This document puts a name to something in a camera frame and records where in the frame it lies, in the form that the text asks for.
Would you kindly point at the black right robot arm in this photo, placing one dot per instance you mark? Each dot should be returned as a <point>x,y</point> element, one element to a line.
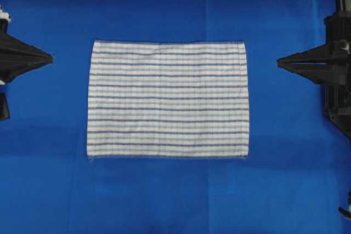
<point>329,65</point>

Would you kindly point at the blue table cloth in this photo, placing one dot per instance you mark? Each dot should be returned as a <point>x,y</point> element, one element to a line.
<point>294,179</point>

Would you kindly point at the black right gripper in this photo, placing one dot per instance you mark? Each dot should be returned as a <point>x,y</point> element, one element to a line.
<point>336,49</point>

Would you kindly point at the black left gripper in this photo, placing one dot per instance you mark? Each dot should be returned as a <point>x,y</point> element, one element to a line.
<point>12,46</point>

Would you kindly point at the blue white striped towel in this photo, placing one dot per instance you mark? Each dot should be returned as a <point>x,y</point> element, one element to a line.
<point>168,100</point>

